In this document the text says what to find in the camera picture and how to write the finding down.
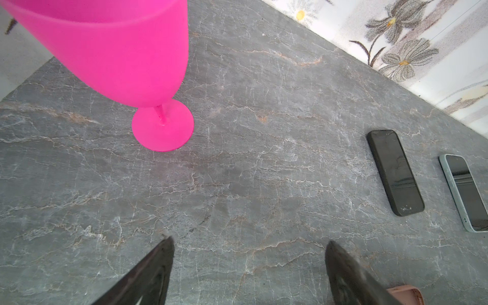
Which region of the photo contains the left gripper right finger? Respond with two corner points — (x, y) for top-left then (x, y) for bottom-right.
(325, 240), (400, 304)

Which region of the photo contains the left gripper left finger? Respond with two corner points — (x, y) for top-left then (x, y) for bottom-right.
(94, 236), (175, 305)

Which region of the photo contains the salmon pink phone case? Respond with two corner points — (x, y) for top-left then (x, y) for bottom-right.
(387, 285), (424, 305)

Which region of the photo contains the black phone case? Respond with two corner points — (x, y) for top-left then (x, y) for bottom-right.
(366, 130), (425, 217)

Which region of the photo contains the light blue phone case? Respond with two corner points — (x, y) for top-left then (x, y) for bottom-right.
(438, 153), (488, 234)

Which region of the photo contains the pink silicone cup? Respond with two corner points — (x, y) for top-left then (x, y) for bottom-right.
(1, 1), (194, 152)

